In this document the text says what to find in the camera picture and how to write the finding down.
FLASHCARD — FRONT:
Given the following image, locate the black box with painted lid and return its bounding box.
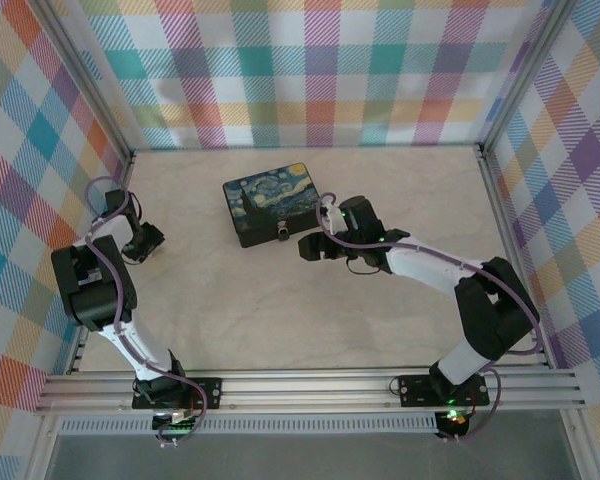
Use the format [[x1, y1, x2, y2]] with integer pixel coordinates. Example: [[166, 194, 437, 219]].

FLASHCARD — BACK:
[[222, 160, 327, 249]]

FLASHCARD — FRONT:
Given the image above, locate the aluminium extrusion beam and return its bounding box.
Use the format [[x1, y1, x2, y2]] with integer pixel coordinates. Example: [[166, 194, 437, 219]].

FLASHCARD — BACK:
[[34, 369, 587, 415]]

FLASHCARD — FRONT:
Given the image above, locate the green lit circuit board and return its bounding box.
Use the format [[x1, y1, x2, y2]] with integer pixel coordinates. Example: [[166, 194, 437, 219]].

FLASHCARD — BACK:
[[151, 408, 201, 437]]

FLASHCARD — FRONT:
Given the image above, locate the circuit board with yellow connector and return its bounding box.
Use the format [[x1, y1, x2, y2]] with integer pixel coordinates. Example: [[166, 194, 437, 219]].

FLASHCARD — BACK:
[[438, 408, 470, 437]]

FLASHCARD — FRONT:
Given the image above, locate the grey metal panel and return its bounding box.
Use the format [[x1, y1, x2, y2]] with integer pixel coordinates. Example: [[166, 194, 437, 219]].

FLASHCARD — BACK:
[[47, 432, 579, 480]]

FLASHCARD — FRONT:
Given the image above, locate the aluminium side rail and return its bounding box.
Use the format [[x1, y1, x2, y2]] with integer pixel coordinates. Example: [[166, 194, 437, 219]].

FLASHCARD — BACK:
[[474, 144, 559, 371], [65, 149, 139, 375]]

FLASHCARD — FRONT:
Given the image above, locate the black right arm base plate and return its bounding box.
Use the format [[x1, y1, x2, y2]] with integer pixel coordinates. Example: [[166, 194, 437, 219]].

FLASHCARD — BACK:
[[397, 373, 490, 407]]

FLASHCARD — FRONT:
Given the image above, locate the aluminium frame post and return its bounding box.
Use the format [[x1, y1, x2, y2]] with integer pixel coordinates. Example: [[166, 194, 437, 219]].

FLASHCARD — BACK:
[[474, 0, 581, 159], [38, 0, 137, 164]]

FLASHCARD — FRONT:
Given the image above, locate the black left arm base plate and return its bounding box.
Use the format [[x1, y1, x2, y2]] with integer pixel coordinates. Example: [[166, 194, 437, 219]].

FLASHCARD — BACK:
[[131, 377, 224, 411]]

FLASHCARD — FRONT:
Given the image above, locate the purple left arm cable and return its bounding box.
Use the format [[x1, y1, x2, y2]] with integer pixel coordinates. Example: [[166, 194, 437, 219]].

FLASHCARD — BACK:
[[84, 175, 214, 449]]

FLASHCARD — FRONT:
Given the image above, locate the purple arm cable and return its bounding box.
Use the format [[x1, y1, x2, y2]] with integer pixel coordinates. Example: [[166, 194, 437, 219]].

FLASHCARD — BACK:
[[317, 193, 544, 444], [84, 175, 214, 449]]

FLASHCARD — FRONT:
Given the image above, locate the grey slotted cable duct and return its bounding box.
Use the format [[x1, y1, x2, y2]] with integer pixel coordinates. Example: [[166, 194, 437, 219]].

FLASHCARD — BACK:
[[57, 417, 441, 435]]

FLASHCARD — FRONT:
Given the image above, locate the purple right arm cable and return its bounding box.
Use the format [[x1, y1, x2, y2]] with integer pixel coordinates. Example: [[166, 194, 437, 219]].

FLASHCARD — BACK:
[[317, 193, 544, 444]]

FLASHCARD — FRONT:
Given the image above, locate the aluminium frame leg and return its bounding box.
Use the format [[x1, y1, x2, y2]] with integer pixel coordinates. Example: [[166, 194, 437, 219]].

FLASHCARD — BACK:
[[27, 413, 65, 480], [559, 407, 599, 480]]

